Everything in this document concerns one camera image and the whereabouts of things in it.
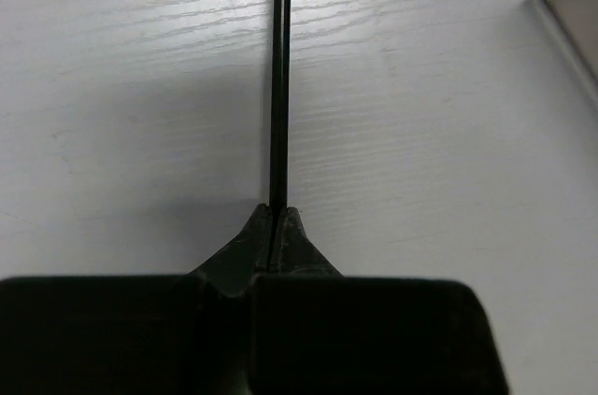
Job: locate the thin black makeup brush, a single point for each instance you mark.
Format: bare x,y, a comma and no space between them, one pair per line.
280,97

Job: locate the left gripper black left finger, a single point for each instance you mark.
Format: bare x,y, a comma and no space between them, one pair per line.
134,334

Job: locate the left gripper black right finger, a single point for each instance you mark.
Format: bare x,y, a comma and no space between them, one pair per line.
314,331

